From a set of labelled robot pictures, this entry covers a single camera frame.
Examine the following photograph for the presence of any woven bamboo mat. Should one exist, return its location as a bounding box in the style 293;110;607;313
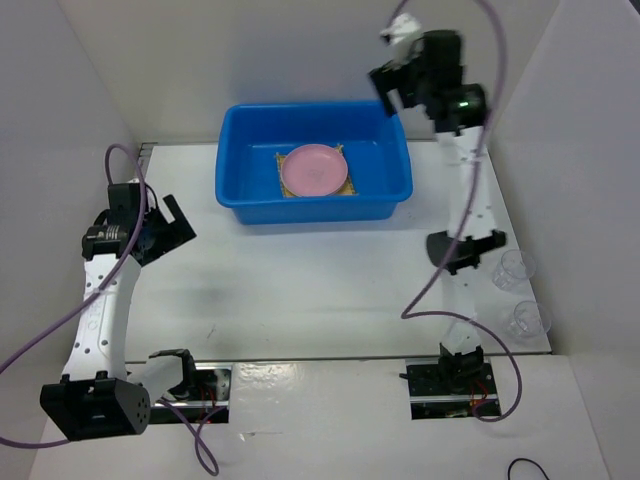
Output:
273;142;359;199

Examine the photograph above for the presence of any pink plate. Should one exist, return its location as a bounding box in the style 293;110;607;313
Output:
279;143;350;198

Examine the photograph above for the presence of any clear plastic cup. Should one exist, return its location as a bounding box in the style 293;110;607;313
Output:
491;250;537;292
504;300;553;340

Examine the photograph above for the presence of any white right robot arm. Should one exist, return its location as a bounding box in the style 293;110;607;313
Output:
369;24;507;397

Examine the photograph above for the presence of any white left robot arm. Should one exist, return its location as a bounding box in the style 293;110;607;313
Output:
40;183;199;442

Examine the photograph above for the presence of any blue plastic bin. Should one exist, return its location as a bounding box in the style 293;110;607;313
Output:
215;100;413;225

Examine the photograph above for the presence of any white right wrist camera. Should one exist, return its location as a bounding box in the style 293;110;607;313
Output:
380;13;422;47

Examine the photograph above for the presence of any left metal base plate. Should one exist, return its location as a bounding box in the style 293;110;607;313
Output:
162;362;233;426

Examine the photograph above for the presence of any metal base plate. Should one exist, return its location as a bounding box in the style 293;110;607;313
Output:
399;358;502;420
162;362;233;426

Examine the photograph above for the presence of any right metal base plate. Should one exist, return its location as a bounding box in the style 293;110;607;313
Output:
399;358;502;420

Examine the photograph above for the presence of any thin black cable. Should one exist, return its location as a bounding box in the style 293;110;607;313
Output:
507;457;551;480

